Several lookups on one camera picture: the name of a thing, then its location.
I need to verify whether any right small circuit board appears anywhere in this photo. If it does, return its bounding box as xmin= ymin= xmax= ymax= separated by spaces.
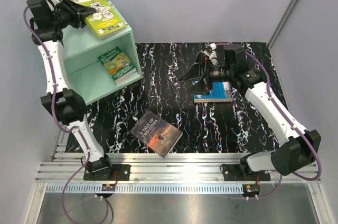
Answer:
xmin=243 ymin=184 xmax=260 ymax=194

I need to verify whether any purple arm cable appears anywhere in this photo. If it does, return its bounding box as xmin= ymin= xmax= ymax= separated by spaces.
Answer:
xmin=23 ymin=6 xmax=114 ymax=223
xmin=211 ymin=43 xmax=323 ymax=200

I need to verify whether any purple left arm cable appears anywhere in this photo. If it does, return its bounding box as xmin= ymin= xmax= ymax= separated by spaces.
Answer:
xmin=23 ymin=6 xmax=114 ymax=223

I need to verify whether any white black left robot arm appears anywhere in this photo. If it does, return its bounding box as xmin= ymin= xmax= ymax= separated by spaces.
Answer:
xmin=24 ymin=0 xmax=114 ymax=180

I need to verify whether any lime green paperback book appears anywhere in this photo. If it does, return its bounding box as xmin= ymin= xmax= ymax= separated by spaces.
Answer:
xmin=72 ymin=0 xmax=127 ymax=39

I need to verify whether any black marbled table mat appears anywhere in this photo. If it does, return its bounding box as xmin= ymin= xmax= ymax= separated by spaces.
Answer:
xmin=65 ymin=42 xmax=297 ymax=154

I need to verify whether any dark tale two cities book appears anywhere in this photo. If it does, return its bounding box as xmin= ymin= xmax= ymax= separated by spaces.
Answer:
xmin=130 ymin=110 xmax=183 ymax=158

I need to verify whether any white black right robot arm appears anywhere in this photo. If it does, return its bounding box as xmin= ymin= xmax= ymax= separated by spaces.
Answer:
xmin=179 ymin=43 xmax=322 ymax=181

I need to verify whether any left small circuit board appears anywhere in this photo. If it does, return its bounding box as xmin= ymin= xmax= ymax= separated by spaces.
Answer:
xmin=101 ymin=184 xmax=116 ymax=192

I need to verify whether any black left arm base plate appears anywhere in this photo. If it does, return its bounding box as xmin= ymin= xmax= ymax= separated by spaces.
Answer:
xmin=83 ymin=164 xmax=131 ymax=181

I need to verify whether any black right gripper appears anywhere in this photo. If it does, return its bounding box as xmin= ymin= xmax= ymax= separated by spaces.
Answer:
xmin=179 ymin=53 xmax=233 ymax=96

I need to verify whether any blue cartoon cover book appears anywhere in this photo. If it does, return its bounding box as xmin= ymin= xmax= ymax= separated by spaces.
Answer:
xmin=194 ymin=82 xmax=234 ymax=103

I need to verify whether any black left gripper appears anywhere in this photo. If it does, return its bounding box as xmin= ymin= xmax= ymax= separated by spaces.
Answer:
xmin=49 ymin=0 xmax=95 ymax=30

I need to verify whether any mint green open cabinet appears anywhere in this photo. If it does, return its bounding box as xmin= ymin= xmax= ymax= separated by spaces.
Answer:
xmin=59 ymin=1 xmax=143 ymax=106

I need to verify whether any small circuit board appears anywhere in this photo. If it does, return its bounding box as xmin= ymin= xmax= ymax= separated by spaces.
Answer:
xmin=101 ymin=184 xmax=116 ymax=192
xmin=243 ymin=184 xmax=260 ymax=194

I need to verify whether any aluminium mounting rail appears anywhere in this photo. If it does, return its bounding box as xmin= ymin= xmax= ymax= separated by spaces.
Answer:
xmin=35 ymin=128 xmax=322 ymax=185

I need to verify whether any white slotted cable duct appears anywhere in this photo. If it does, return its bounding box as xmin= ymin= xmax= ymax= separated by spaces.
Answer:
xmin=46 ymin=183 xmax=243 ymax=194

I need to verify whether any green 104-storey treehouse book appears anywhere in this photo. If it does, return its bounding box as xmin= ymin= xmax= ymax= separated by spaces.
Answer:
xmin=98 ymin=47 xmax=137 ymax=83

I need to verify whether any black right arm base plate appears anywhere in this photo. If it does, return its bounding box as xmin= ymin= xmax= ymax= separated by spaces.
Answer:
xmin=220 ymin=164 xmax=271 ymax=182

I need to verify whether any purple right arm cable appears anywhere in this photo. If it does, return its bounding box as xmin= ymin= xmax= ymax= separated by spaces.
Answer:
xmin=211 ymin=43 xmax=323 ymax=200

